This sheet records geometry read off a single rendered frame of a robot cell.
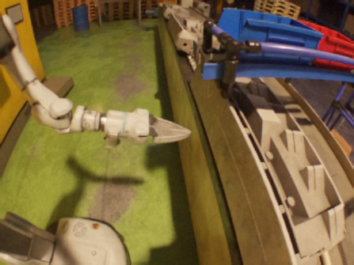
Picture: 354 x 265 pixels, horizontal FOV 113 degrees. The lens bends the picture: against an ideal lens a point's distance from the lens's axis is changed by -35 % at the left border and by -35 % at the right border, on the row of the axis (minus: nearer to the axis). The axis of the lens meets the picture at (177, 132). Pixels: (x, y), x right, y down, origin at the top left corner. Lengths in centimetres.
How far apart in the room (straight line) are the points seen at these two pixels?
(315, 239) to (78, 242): 112
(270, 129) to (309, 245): 43
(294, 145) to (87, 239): 110
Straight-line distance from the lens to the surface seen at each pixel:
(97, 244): 107
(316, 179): 71
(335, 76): 78
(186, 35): 150
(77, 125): 49
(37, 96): 54
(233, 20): 62
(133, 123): 47
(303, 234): 55
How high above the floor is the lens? 137
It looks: 46 degrees down
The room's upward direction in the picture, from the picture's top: 6 degrees clockwise
